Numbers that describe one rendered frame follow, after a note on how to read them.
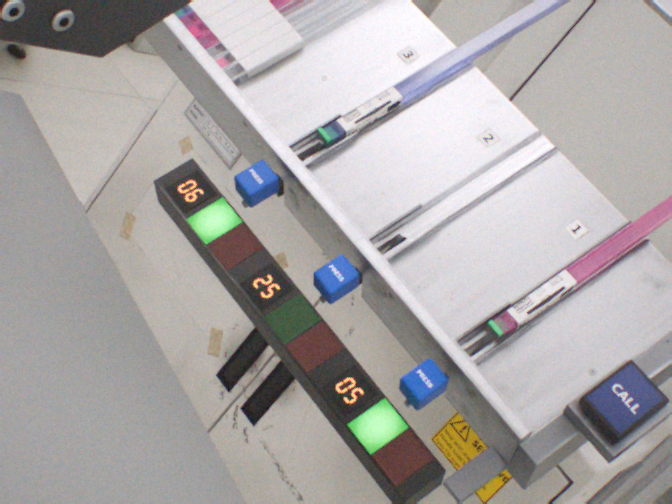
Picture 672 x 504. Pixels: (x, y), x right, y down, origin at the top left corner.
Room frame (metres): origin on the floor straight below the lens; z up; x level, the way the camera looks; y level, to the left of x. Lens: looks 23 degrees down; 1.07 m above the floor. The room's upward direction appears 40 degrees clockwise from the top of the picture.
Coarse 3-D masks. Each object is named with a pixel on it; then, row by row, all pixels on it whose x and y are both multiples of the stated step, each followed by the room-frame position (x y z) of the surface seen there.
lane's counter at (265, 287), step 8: (272, 264) 0.83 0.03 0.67; (264, 272) 0.82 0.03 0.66; (272, 272) 0.82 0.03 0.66; (248, 280) 0.81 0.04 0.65; (256, 280) 0.81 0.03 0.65; (264, 280) 0.81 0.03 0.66; (272, 280) 0.82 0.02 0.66; (280, 280) 0.82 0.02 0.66; (248, 288) 0.81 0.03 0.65; (256, 288) 0.81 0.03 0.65; (264, 288) 0.81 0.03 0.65; (272, 288) 0.81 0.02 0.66; (280, 288) 0.81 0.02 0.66; (288, 288) 0.81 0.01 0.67; (256, 296) 0.80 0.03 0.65; (264, 296) 0.80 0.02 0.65; (272, 296) 0.81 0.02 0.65; (280, 296) 0.81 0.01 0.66; (256, 304) 0.80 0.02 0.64; (264, 304) 0.80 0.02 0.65
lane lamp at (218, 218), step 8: (224, 200) 0.86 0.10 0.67; (208, 208) 0.85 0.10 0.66; (216, 208) 0.85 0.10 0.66; (224, 208) 0.85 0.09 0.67; (192, 216) 0.84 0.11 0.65; (200, 216) 0.84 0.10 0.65; (208, 216) 0.84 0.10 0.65; (216, 216) 0.84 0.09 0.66; (224, 216) 0.85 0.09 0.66; (232, 216) 0.85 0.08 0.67; (192, 224) 0.83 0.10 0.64; (200, 224) 0.84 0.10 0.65; (208, 224) 0.84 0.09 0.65; (216, 224) 0.84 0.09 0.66; (224, 224) 0.84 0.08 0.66; (232, 224) 0.84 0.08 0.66; (200, 232) 0.83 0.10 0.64; (208, 232) 0.83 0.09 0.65; (216, 232) 0.83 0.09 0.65; (224, 232) 0.84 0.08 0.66; (208, 240) 0.83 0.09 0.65
